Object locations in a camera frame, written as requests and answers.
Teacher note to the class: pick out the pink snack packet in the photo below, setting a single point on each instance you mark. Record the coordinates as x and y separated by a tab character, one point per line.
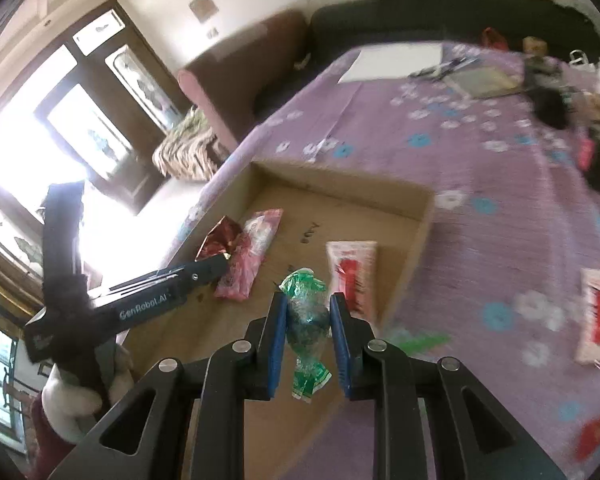
250	255

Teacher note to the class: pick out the green candy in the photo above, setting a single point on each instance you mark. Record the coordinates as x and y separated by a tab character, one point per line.
307	320

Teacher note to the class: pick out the dark red foil packet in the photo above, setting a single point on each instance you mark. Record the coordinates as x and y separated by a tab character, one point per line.
217	242

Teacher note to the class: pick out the cardboard box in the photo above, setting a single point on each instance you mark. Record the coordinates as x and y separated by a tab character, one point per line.
300	210

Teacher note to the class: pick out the patterned folded cloth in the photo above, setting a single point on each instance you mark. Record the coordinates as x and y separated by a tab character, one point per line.
185	150

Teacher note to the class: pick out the green wrapper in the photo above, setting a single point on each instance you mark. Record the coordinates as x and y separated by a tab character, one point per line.
420	343

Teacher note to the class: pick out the wall socket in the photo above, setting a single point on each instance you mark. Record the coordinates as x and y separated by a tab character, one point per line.
211	33

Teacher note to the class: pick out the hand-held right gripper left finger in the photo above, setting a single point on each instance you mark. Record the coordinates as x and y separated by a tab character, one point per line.
278	345

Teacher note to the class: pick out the brown sofa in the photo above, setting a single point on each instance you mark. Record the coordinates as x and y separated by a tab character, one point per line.
240	75

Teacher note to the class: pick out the black pen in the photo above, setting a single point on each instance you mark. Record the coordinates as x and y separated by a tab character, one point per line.
440	67

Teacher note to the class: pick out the wall switch plate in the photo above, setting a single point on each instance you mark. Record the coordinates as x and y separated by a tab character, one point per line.
202	6

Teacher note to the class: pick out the purple floral blanket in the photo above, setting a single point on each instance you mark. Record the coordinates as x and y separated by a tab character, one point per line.
480	260

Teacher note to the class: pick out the small red bag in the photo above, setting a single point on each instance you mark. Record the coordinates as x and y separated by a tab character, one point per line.
495	39

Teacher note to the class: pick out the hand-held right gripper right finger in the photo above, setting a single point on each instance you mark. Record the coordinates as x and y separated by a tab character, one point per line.
339	345

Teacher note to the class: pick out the person's left forearm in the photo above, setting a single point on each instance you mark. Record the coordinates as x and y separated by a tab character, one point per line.
70	405

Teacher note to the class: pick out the white red snack packet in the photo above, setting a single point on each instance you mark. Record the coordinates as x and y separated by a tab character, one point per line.
352	265
597	310

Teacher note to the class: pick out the wooden framed window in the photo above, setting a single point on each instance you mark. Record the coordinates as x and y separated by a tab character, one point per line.
87	67

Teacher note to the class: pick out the grey book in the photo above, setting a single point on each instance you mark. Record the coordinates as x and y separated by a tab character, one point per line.
482	82

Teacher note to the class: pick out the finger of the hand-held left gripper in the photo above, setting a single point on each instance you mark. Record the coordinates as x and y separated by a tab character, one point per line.
200	275

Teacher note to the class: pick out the black desk holder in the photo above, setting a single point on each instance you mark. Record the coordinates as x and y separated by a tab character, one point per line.
550	105

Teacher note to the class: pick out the white paper sheet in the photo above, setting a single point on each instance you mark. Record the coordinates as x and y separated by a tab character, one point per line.
395	60

